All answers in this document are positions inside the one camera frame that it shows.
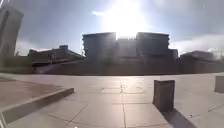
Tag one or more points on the dark low building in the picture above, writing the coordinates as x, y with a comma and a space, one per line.
200, 61

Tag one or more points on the grey concrete slab pavement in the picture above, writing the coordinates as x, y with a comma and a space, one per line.
100, 113

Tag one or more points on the wide twin-block building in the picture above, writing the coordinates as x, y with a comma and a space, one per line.
146, 48

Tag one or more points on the raised concrete kerb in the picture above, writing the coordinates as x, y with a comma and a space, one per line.
36, 101

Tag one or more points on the tall pale building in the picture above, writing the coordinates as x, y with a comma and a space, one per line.
9, 31

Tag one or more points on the low flat-roofed building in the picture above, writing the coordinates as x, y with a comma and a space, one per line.
55, 56

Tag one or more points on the dark square bollard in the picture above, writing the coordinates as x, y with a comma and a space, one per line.
163, 96

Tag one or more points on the long low wall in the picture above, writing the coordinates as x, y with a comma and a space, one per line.
110, 69

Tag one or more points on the reddish paved area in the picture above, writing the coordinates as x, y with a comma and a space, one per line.
23, 91

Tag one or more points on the square stone block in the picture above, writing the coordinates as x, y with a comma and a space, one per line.
219, 84

